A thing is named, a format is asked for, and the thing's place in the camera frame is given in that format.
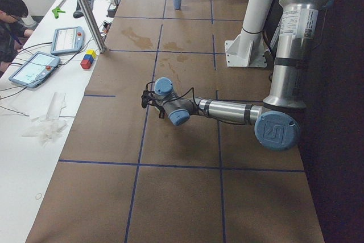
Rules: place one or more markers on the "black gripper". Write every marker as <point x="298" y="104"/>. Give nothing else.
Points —
<point x="161" y="112"/>

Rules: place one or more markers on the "blue plastic cup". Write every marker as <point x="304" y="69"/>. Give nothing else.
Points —
<point x="177" y="4"/>

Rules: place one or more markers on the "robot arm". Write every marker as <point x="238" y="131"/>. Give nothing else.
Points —
<point x="276" y="122"/>

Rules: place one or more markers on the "red block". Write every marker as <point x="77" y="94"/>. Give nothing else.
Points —
<point x="86" y="64"/>

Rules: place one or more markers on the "blue block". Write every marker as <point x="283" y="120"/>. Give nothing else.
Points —
<point x="89" y="58"/>

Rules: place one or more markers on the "yellow block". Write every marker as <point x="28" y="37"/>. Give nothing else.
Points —
<point x="91" y="53"/>

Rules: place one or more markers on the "far teach pendant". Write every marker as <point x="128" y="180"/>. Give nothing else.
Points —
<point x="67" y="40"/>

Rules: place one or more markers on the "teach pendant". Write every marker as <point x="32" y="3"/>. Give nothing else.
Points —
<point x="35" y="70"/>
<point x="67" y="40"/>

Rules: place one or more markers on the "crumpled white tissues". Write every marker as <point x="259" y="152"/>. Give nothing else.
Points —
<point x="46" y="124"/>

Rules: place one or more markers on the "black computer mouse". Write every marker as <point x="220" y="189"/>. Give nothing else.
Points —
<point x="78" y="14"/>

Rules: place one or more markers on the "near teach pendant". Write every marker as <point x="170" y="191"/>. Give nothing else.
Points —
<point x="35" y="70"/>

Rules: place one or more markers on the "green plastic tool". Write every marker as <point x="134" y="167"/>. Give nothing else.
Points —
<point x="56" y="11"/>

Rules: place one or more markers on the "seated person in black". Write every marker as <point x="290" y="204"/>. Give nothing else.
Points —
<point x="12" y="11"/>

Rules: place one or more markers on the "aluminium frame post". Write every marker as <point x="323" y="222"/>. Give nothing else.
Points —
<point x="93" y="27"/>

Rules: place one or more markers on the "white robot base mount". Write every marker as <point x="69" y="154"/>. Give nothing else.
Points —
<point x="247" y="49"/>

